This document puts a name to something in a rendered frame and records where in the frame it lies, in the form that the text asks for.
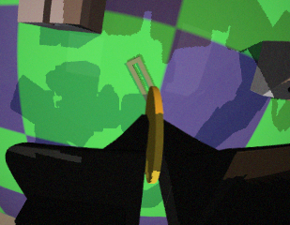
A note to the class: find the gold coin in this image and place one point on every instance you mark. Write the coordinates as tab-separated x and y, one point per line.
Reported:
153	151

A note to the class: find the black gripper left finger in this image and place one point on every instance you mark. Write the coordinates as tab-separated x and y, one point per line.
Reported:
115	174

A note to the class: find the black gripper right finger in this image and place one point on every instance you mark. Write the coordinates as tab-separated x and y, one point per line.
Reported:
194	177

